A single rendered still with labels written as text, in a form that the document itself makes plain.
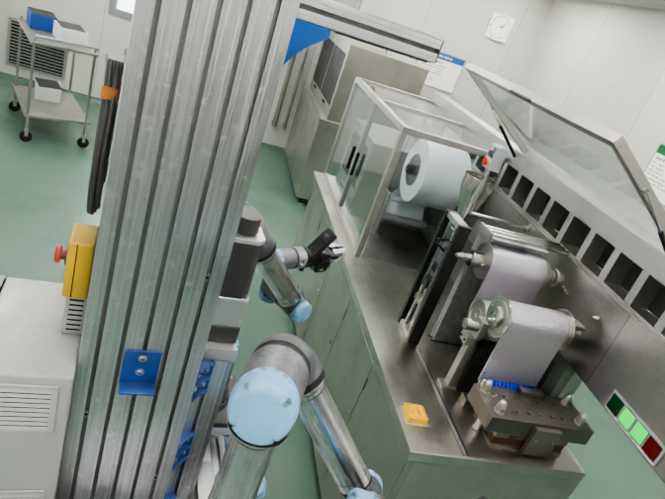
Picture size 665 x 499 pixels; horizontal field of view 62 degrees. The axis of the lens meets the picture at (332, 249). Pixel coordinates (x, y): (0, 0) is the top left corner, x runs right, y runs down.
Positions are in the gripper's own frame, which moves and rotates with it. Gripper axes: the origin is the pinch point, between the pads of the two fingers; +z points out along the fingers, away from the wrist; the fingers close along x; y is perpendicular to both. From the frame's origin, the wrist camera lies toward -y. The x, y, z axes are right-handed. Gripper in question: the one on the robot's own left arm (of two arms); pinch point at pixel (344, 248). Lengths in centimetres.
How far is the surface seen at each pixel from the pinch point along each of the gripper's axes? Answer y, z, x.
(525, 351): -2, 33, 65
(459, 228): -22.6, 30.2, 20.5
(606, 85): -64, 455, -130
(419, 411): 23, -1, 58
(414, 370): 28, 19, 42
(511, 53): -40, 527, -286
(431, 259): -1.8, 37.1, 14.4
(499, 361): 4, 27, 62
